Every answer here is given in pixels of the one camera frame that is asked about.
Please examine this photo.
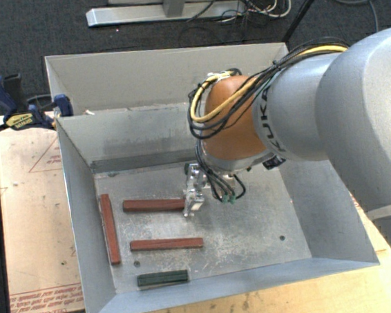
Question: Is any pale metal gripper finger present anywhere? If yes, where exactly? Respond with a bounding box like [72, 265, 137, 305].
[180, 188, 197, 219]
[192, 191, 207, 213]

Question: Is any red-brown flat block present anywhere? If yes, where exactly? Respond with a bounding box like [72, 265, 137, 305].
[98, 192, 122, 267]
[121, 193, 187, 217]
[128, 233, 205, 257]

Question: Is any grey metal bin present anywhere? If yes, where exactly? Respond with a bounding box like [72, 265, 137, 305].
[44, 23, 383, 313]

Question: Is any dark green flat block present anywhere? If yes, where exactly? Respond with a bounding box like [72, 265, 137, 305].
[136, 269, 190, 289]

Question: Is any brown cardboard board, red print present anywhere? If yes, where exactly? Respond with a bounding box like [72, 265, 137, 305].
[0, 108, 87, 313]

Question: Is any black cylinder on white bracket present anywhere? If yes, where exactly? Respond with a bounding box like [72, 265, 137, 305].
[262, 154, 287, 171]

